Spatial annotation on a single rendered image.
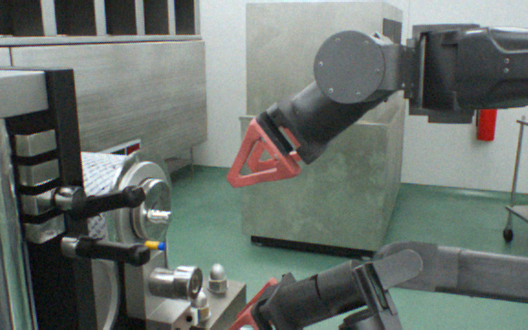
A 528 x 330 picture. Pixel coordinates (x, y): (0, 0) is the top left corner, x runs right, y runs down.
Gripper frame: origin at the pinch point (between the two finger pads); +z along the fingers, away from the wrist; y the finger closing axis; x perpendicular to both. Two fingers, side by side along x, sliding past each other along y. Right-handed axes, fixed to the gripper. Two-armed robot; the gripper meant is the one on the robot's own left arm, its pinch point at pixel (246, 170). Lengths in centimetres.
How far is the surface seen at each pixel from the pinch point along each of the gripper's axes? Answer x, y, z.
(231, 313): -16.9, 20.2, 28.3
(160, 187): 4.9, 2.8, 11.9
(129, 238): 2.1, -2.5, 16.2
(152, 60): 36, 62, 32
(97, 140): 24, 38, 41
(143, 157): 9.0, 2.5, 11.0
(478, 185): -137, 450, 39
